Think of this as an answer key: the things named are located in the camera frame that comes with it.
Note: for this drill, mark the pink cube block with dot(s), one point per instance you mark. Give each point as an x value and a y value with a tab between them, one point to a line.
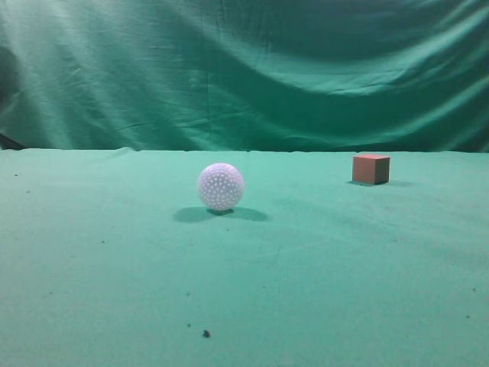
371	169

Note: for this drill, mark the white dimpled ball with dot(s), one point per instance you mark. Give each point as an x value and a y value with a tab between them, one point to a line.
220	186

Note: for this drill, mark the green backdrop cloth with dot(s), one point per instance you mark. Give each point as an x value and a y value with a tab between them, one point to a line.
245	75

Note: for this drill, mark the green table cloth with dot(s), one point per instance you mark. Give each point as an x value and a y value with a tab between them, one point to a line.
110	258

